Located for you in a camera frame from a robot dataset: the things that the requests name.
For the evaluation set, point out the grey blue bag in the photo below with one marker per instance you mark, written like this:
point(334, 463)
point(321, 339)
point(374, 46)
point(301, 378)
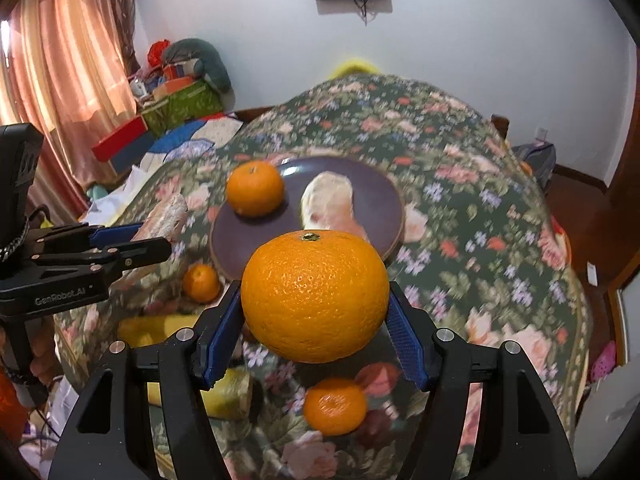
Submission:
point(537, 165)

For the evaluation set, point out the person's left hand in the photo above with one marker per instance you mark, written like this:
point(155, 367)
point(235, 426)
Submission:
point(42, 355)

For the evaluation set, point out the medium orange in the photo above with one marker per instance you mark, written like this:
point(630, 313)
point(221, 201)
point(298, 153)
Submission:
point(255, 189)

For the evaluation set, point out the pink slipper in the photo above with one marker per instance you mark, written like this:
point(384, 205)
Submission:
point(606, 362)

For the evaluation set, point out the orange gift box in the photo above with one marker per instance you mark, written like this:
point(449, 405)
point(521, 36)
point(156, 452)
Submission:
point(175, 86)

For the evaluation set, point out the purple round plate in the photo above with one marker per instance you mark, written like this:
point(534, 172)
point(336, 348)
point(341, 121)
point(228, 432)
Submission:
point(250, 240)

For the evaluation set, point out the yellow banana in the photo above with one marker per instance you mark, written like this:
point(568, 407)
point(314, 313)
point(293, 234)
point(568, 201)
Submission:
point(150, 331)

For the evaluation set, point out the pink curtain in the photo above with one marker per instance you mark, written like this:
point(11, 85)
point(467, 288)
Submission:
point(65, 85)

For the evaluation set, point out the wooden bed frame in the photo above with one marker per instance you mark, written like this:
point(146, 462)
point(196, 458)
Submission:
point(500, 127)

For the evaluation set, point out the grey plush pillow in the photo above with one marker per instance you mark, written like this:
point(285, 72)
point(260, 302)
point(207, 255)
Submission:
point(205, 60)

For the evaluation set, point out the blue patterned cloth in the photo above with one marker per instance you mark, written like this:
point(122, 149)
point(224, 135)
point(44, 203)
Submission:
point(190, 140)

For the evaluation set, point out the peeled pale fruit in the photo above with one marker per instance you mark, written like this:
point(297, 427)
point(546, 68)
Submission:
point(330, 205)

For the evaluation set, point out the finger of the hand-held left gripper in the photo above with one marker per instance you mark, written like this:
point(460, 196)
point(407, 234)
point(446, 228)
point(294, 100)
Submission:
point(135, 255)
point(117, 234)

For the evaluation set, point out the yellow-green pear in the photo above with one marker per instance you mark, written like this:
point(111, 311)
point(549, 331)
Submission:
point(232, 395)

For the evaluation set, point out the red flat box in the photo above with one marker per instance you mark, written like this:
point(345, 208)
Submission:
point(117, 140)

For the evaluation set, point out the white wall socket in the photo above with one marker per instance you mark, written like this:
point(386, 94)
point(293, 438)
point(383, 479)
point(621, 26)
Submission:
point(541, 133)

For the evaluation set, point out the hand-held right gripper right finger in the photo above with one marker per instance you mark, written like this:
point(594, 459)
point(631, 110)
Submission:
point(407, 340)

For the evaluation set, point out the yellow pillow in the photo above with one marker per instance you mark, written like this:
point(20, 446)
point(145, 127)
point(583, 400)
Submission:
point(356, 66)

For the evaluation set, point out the green patterned box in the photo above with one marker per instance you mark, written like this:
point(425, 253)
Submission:
point(185, 105)

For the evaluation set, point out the white cloth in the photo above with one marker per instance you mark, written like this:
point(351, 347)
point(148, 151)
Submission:
point(120, 200)

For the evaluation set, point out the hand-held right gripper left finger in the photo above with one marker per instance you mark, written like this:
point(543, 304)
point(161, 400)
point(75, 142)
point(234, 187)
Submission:
point(225, 330)

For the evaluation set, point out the small orange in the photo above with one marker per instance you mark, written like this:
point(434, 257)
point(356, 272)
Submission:
point(201, 283)
point(335, 406)

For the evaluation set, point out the large orange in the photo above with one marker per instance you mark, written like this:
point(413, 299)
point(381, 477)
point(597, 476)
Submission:
point(315, 295)

